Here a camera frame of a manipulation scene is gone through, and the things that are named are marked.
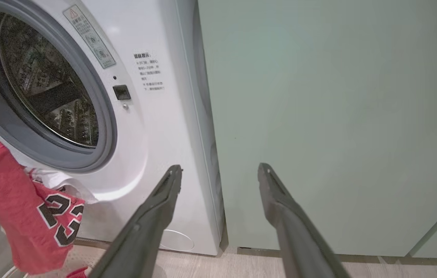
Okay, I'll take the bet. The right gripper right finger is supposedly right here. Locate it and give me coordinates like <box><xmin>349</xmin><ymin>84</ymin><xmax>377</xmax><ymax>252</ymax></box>
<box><xmin>258</xmin><ymin>163</ymin><xmax>352</xmax><ymax>278</ymax></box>

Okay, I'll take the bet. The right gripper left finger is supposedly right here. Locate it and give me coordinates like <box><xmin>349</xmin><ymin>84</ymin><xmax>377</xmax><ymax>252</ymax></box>
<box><xmin>89</xmin><ymin>165</ymin><xmax>183</xmax><ymax>278</ymax></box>

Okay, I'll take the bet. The red garment white trim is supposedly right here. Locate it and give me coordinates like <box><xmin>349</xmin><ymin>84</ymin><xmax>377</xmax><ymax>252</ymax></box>
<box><xmin>66</xmin><ymin>266</ymin><xmax>89</xmax><ymax>278</ymax></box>

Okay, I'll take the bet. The red jersey number 23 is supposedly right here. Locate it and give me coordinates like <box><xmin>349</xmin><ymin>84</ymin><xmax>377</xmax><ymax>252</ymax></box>
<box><xmin>0</xmin><ymin>120</ymin><xmax>85</xmax><ymax>275</ymax></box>

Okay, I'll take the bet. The cream perforated laundry basket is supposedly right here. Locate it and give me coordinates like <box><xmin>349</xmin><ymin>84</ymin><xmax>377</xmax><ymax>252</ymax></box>
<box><xmin>0</xmin><ymin>241</ymin><xmax>101</xmax><ymax>278</ymax></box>

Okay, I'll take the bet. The white washing machine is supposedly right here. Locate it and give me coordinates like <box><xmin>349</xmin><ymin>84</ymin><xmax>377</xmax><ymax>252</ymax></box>
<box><xmin>0</xmin><ymin>0</ymin><xmax>226</xmax><ymax>256</ymax></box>

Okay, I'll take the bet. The large pale green cabinet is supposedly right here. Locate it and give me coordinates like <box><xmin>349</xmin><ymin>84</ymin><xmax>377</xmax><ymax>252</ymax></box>
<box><xmin>197</xmin><ymin>0</ymin><xmax>437</xmax><ymax>259</ymax></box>

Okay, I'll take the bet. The grey warning sticker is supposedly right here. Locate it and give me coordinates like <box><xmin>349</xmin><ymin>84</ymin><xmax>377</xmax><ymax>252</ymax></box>
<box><xmin>63</xmin><ymin>5</ymin><xmax>116</xmax><ymax>69</ymax></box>

